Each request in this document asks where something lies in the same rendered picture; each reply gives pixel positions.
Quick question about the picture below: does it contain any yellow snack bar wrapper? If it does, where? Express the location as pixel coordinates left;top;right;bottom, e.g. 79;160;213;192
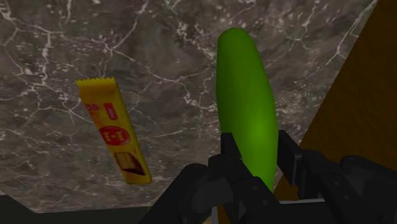
75;76;153;186

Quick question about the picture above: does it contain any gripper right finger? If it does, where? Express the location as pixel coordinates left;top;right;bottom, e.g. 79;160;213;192
277;129;397;224

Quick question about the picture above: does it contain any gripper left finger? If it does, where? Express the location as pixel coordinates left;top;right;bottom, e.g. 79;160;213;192
139;132;281;224

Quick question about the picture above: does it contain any green cucumber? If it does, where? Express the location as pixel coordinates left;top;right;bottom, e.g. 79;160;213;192
216;27;279;193

